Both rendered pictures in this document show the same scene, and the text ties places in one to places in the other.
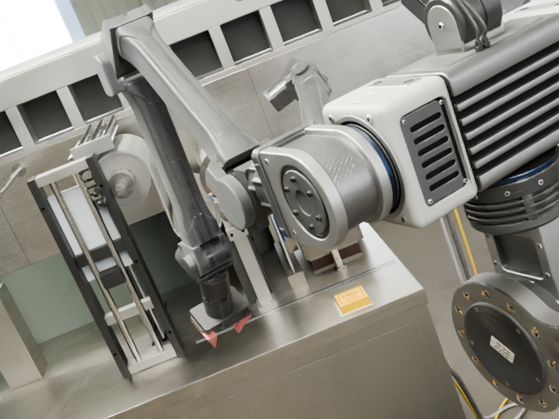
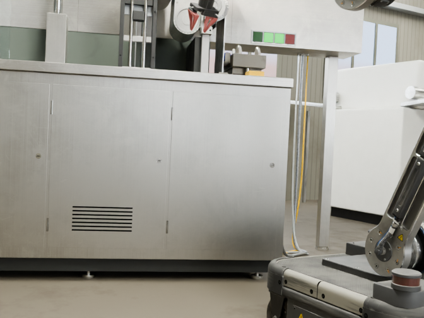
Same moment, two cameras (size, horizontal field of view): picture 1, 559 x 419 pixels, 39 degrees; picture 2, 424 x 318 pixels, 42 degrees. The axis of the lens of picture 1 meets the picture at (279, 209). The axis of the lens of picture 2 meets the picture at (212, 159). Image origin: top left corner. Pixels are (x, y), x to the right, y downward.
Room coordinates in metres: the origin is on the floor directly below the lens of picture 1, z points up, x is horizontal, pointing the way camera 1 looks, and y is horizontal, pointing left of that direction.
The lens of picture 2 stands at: (-0.73, 0.43, 0.61)
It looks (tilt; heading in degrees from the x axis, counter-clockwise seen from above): 2 degrees down; 352
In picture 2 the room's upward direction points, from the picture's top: 3 degrees clockwise
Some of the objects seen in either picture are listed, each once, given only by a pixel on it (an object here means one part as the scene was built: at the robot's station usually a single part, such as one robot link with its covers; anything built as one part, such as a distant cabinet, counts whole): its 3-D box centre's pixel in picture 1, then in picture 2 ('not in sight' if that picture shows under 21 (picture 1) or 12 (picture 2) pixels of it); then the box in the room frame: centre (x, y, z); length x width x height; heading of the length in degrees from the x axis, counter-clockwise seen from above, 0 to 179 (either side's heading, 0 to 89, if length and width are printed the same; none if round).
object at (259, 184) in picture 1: (285, 179); not in sight; (0.95, -0.02, 1.45); 0.09 x 0.08 x 0.12; 113
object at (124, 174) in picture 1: (121, 183); not in sight; (1.88, 0.33, 1.34); 0.06 x 0.06 x 0.06; 2
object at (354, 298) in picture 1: (352, 299); (254, 74); (1.68, -0.08, 0.91); 0.07 x 0.07 x 0.02; 2
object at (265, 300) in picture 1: (246, 253); (205, 46); (1.87, 0.12, 1.05); 0.06 x 0.05 x 0.31; 2
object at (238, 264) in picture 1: (243, 247); (197, 62); (2.07, 0.13, 1.00); 0.33 x 0.07 x 0.20; 2
